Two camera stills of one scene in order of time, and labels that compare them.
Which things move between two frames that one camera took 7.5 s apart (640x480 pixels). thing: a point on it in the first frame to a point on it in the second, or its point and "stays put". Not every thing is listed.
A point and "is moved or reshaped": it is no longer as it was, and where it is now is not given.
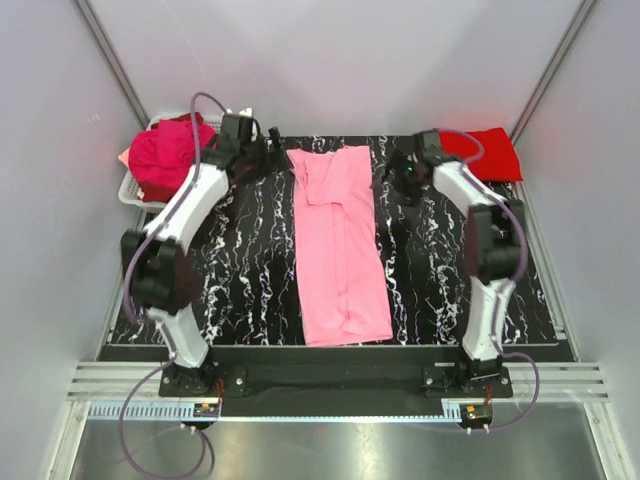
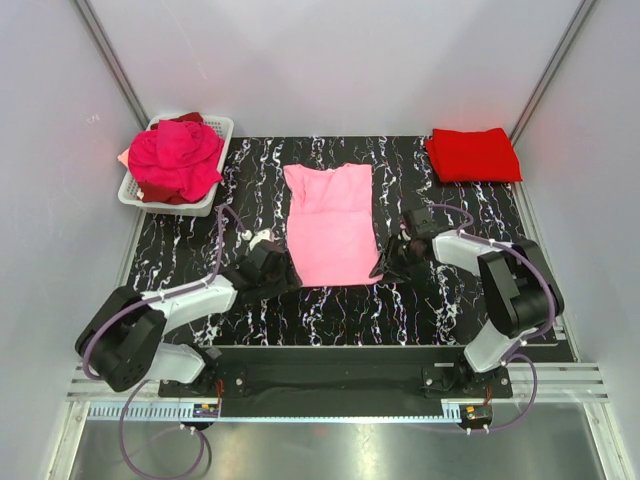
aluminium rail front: (132, 391) stays put
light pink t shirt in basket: (124, 157) stays put
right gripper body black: (404, 182) to (405, 251)
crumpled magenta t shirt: (164, 153) stays put
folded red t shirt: (499, 161) stays put
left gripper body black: (258, 160) to (281, 282)
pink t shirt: (345, 296) is moved or reshaped
